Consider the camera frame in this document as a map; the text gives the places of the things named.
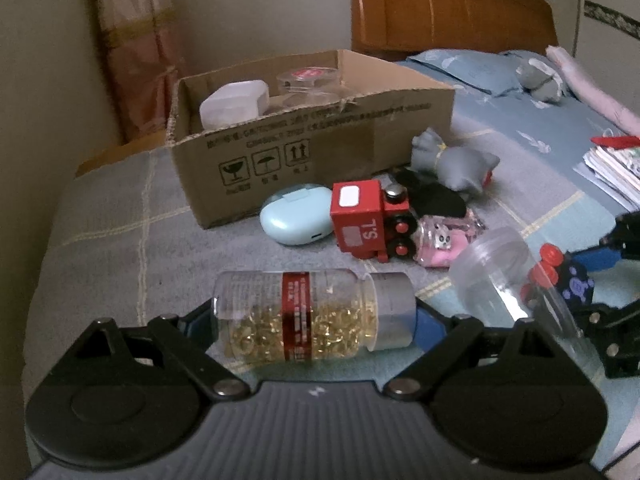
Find pink folded cloth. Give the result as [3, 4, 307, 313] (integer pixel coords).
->
[545, 45, 640, 136]

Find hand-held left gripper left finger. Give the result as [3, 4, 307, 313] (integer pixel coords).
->
[65, 299, 254, 403]

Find light blue printed bedsheet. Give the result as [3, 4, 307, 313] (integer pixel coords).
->
[395, 60, 640, 211]

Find grey plaid blanket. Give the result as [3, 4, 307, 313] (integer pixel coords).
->
[22, 145, 640, 471]

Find wooden headboard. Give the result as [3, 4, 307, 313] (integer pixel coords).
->
[345, 0, 558, 63]

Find patterned pink curtain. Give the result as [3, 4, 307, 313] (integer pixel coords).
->
[92, 0, 188, 143]

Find clear jar with red label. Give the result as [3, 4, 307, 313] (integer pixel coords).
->
[275, 66, 351, 108]

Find red flat item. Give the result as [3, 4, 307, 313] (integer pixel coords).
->
[591, 135, 640, 150]

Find grey plush cat toy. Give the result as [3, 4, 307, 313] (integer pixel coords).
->
[410, 127, 501, 203]

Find white plastic container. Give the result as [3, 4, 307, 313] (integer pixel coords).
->
[199, 80, 271, 133]

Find red wooden toy train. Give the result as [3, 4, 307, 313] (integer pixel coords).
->
[330, 179, 420, 265]

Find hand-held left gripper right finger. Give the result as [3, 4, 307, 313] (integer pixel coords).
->
[382, 300, 566, 403]

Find pink clear plastic toy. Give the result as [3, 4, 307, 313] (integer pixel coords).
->
[415, 212, 485, 268]

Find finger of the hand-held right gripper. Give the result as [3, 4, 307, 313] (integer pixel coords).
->
[575, 210, 640, 273]
[572, 297, 640, 381]

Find blue toy car red wheels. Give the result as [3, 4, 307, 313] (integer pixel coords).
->
[520, 243, 598, 321]

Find clear bottle of gold capsules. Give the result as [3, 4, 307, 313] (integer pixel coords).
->
[212, 270, 418, 363]

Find cardboard box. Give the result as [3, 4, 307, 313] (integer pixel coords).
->
[167, 49, 457, 230]

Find light blue pillow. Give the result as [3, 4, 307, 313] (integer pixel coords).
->
[405, 49, 566, 97]

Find black glossy plastic object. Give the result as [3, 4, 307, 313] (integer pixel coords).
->
[392, 170, 468, 218]

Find light blue earbuds case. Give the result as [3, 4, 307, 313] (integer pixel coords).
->
[259, 187, 336, 247]

